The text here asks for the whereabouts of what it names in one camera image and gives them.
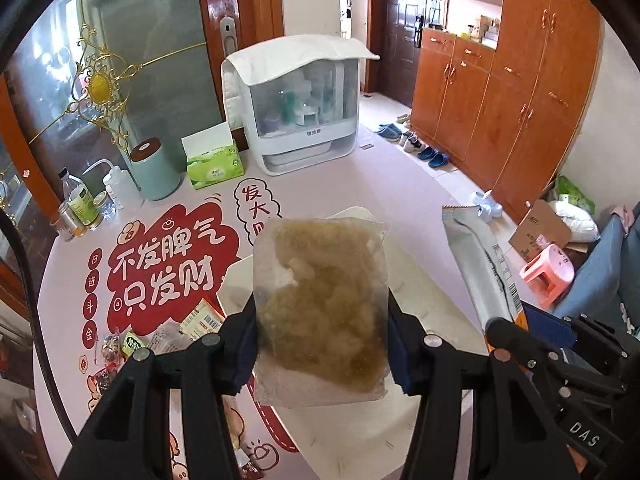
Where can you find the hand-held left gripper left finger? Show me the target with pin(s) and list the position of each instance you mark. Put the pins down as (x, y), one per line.
(246, 355)

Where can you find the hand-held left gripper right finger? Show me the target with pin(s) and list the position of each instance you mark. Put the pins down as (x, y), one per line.
(400, 357)

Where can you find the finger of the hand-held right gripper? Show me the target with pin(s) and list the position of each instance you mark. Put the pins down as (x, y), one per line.
(547, 321)
(510, 335)

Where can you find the white plastic bin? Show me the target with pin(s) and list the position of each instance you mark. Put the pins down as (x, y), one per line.
(440, 310)

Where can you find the silver snack packet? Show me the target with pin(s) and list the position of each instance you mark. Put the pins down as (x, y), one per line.
(480, 260)

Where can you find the clear packet of yellowish floss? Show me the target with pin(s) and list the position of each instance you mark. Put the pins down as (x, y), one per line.
(320, 310)

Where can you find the pink plastic stool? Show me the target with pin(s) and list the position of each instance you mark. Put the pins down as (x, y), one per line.
(547, 270)

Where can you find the clear wrapped snack packet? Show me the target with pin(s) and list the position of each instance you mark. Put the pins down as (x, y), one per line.
(170, 337)

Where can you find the cardboard box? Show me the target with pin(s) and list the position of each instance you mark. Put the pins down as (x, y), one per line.
(537, 230)

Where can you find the white plastic bag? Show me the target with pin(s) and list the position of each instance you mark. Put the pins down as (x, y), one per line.
(577, 222)

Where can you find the small green yellow packet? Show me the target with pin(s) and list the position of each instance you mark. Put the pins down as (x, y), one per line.
(132, 346)

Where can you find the pair of white small shoes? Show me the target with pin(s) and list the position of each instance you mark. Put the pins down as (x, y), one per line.
(487, 206)

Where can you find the pink cloth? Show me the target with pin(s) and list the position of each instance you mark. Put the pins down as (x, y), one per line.
(624, 216)

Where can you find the green packages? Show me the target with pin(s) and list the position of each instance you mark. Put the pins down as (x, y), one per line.
(575, 194)

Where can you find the red candy wrappers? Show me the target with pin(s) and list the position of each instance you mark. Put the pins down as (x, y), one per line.
(104, 379)

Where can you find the green tissue pack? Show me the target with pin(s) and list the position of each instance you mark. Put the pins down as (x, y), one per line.
(215, 167)

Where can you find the pair of blue sandals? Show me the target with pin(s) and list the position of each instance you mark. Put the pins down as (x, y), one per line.
(434, 157)

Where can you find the mint green canister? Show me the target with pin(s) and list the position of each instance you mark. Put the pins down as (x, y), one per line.
(155, 175)

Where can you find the small glass jar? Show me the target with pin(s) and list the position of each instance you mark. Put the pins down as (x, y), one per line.
(106, 206)

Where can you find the white sterilizer cabinet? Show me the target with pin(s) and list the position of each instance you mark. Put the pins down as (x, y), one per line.
(300, 152)

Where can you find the white squeeze bottle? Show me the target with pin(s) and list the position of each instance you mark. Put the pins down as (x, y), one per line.
(117, 187)

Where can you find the pair of white sneakers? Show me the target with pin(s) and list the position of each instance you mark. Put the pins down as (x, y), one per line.
(412, 141)

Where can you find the glass bottle with green label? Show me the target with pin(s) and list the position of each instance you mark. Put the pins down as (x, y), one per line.
(82, 205)

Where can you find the metal tin can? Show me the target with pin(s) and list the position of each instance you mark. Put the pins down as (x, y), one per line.
(67, 222)

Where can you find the pair of blue slippers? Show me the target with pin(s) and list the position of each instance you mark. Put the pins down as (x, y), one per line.
(389, 132)

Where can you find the wooden cabinet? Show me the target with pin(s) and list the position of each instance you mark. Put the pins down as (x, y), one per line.
(525, 85)

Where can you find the pair of beige shoes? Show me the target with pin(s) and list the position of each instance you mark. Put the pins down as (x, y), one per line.
(403, 119)

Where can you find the white cloth cover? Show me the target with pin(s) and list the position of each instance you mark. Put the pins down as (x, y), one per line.
(295, 52)

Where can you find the dark entrance door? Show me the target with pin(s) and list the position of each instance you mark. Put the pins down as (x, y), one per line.
(395, 35)

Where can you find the glass door with gold ornament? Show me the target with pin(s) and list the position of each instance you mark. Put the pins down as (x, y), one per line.
(150, 10)

